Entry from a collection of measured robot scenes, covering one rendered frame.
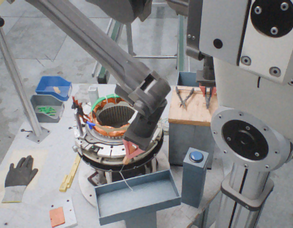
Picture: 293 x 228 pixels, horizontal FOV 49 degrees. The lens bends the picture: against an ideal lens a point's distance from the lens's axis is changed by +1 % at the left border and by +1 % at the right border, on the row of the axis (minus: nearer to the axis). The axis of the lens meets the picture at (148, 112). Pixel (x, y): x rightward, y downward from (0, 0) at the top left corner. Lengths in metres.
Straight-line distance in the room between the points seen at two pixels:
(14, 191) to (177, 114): 0.73
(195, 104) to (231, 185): 0.47
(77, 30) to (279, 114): 0.41
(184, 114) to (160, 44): 2.53
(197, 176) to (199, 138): 0.19
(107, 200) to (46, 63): 2.72
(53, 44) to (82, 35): 3.25
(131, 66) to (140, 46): 3.01
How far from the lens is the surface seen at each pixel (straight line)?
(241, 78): 0.52
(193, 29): 0.32
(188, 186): 1.21
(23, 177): 1.47
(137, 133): 0.79
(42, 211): 1.37
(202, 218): 1.92
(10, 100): 3.24
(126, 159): 0.89
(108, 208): 1.03
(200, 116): 1.22
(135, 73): 0.67
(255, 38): 0.29
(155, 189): 1.05
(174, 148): 1.33
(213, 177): 1.39
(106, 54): 0.67
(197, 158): 1.10
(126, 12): 0.39
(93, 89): 1.19
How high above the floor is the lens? 1.90
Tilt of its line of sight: 43 degrees down
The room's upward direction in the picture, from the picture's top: 3 degrees counter-clockwise
